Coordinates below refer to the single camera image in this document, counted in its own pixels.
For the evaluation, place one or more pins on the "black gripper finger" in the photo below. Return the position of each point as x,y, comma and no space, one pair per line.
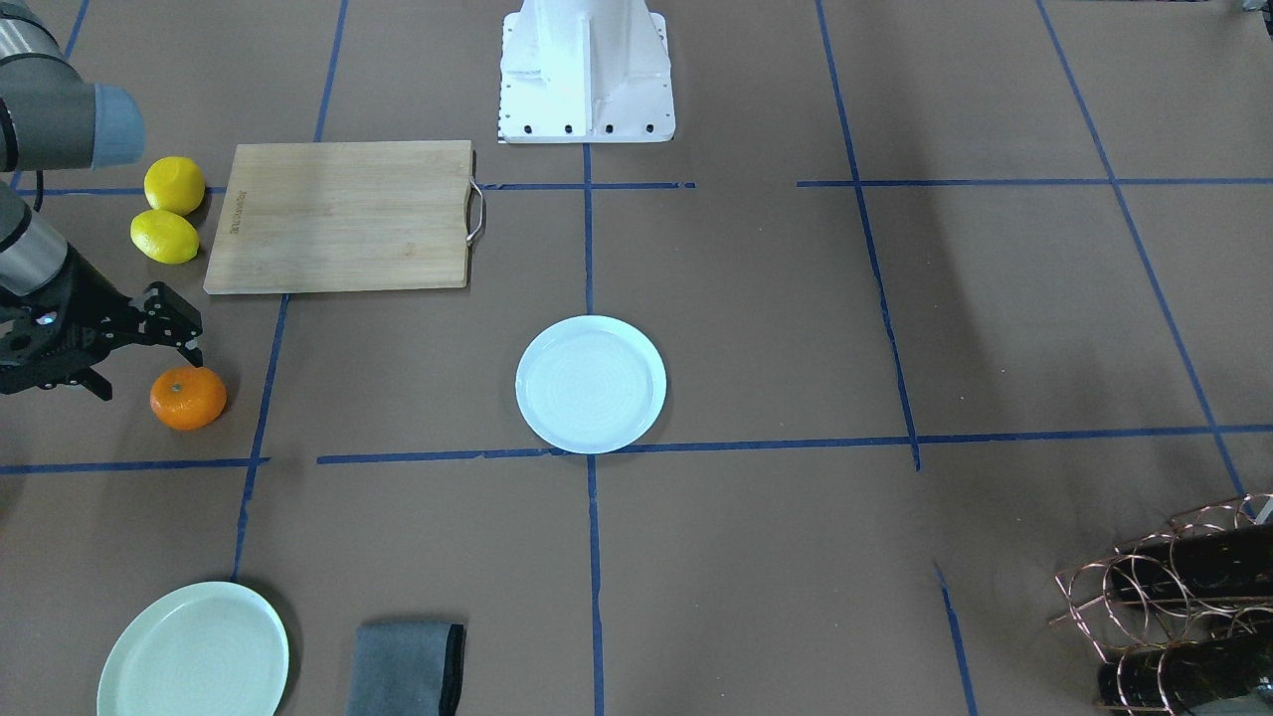
161,317
86,378

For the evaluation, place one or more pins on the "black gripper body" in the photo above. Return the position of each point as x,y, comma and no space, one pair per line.
88,301

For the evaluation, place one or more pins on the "light blue plate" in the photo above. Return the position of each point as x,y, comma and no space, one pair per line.
590,384

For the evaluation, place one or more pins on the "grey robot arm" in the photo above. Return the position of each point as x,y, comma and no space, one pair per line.
51,119

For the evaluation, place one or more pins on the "pale green plate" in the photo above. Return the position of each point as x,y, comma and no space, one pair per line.
212,648

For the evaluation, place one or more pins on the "lower yellow lemon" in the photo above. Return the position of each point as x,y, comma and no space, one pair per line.
164,237

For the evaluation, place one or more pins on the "yellow lemon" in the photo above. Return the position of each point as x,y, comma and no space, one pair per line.
175,184
164,237

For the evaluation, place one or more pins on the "orange mandarin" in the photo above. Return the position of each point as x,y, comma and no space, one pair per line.
188,398

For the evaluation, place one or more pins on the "upper yellow lemon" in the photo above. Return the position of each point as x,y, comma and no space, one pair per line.
175,184

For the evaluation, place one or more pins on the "bamboo cutting board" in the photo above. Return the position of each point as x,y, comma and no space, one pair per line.
313,217

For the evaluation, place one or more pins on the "grey folded cloth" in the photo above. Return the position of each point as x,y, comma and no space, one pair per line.
407,668

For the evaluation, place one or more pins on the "lower dark wine bottle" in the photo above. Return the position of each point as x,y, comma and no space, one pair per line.
1226,676

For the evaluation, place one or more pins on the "dark wine bottle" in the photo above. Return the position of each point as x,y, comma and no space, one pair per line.
1218,568
1226,676

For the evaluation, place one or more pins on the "upper dark wine bottle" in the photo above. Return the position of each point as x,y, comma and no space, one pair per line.
1218,568

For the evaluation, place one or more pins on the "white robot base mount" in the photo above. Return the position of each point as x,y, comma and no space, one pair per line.
585,71

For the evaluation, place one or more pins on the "copper wire bottle rack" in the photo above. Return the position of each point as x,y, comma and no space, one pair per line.
1180,618

